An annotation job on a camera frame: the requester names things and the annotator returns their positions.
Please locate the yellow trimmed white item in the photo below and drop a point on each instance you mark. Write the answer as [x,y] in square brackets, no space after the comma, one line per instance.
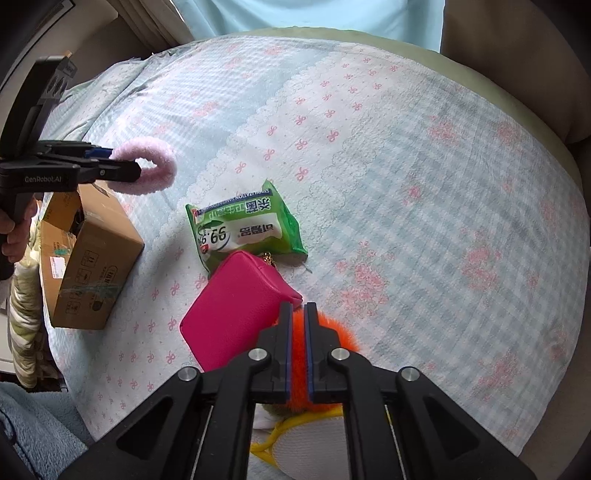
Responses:
[300,443]

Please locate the brown cardboard box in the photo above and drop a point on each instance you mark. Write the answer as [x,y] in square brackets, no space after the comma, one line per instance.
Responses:
[99,249]

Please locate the pink fluffy scrunchie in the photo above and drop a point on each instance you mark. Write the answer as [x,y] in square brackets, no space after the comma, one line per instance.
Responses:
[157,161]

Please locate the orange fluffy pompom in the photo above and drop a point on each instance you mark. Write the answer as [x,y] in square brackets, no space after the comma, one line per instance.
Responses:
[339,339]

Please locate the green floral quilt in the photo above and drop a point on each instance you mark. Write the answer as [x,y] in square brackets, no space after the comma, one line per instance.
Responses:
[25,323]

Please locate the checkered bow print bedsheet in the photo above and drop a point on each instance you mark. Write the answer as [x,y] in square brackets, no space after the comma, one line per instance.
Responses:
[392,184]

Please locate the light blue curtain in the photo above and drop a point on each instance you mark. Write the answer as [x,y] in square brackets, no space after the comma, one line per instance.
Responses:
[300,18]

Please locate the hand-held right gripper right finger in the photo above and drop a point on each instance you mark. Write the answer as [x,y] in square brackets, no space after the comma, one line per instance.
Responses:
[309,355]

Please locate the person's left hand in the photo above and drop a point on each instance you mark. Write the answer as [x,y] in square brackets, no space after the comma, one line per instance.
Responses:
[16,235]

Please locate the green wet wipes packet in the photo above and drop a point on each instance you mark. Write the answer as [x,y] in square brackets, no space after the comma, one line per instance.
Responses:
[244,226]

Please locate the blue fleece blanket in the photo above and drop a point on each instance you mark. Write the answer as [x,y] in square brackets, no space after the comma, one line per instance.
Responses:
[32,429]

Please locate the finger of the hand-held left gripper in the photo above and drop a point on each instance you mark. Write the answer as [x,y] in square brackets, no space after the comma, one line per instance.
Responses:
[97,151]
[111,171]

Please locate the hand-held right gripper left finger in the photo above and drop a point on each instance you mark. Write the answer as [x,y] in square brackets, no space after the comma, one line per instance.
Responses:
[288,355]

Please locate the magenta zipper pouch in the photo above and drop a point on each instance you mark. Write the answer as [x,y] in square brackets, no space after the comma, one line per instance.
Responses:
[235,309]

